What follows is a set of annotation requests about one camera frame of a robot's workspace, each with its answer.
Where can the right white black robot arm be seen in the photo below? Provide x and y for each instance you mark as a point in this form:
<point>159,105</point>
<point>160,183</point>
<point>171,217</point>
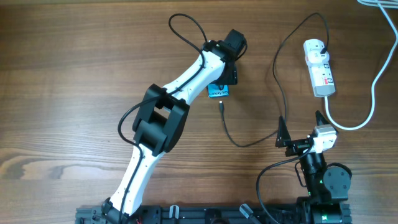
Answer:
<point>327,184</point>

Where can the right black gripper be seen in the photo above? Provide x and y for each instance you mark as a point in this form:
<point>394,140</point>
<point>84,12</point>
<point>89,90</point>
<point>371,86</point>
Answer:
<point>299,146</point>

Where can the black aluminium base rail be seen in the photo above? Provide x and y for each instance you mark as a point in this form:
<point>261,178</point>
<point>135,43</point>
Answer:
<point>283,213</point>

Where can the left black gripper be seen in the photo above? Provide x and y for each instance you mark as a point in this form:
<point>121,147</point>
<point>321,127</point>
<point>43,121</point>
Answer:
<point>232,78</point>

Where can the white USB charger plug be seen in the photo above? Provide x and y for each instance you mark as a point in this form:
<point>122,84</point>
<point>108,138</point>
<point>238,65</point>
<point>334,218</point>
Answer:
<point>315,57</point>

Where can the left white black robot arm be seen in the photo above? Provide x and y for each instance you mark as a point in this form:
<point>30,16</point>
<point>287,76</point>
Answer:
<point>161,118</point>

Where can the blue Galaxy S25 smartphone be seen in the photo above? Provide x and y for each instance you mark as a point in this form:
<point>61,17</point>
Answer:
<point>216,91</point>

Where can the white power strip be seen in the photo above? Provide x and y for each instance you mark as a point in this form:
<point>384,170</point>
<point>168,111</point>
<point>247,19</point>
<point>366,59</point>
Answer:
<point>320,75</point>

